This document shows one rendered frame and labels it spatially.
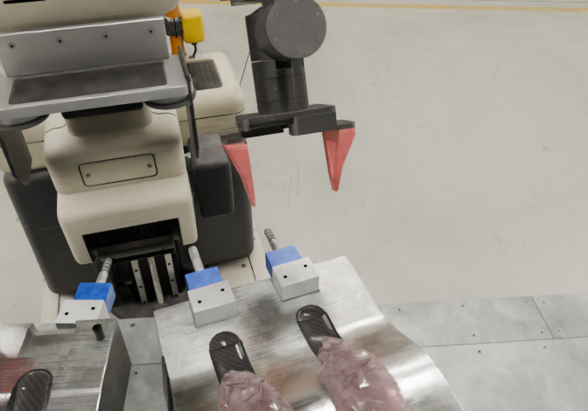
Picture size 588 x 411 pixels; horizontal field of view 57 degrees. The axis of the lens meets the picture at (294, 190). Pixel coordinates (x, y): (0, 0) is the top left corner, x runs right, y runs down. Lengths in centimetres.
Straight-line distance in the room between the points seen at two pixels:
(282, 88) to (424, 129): 209
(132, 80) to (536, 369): 64
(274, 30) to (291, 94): 10
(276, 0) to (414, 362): 38
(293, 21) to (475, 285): 153
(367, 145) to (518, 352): 182
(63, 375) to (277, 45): 40
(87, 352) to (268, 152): 187
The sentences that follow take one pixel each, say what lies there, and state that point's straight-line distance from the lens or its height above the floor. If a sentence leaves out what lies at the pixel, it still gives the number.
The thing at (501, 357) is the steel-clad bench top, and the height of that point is 80.
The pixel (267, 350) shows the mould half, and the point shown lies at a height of 86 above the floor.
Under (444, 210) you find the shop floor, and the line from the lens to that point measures 219.
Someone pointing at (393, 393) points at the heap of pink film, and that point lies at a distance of 56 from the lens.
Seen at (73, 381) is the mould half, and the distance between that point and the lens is 62.
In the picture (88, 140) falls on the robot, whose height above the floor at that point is 90.
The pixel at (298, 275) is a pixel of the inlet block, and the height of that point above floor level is 88.
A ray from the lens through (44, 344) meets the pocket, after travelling 70.
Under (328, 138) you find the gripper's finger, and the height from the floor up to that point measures 104.
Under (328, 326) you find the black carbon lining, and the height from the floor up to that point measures 85.
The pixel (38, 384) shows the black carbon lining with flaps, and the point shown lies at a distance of 64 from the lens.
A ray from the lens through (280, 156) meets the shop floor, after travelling 240.
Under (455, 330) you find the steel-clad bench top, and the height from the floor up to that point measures 80.
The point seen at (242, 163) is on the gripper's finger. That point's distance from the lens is 57.
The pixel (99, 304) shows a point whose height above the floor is 85.
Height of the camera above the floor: 139
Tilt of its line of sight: 39 degrees down
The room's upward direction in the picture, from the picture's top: straight up
